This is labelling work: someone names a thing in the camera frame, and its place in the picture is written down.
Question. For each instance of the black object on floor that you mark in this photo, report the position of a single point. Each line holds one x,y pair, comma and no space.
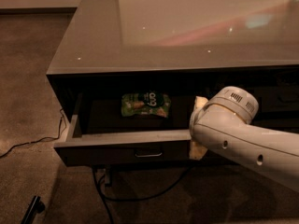
36,206

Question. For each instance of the grey power strip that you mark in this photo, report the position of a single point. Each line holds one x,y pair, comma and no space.
107,177

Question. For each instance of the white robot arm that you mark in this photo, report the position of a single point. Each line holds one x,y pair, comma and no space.
222,124

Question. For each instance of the green snack bag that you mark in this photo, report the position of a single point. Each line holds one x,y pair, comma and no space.
145,104

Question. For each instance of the dark cabinet with glossy top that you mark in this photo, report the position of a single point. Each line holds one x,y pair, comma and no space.
178,47

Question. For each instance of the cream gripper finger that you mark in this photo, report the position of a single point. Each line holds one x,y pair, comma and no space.
199,103
197,151

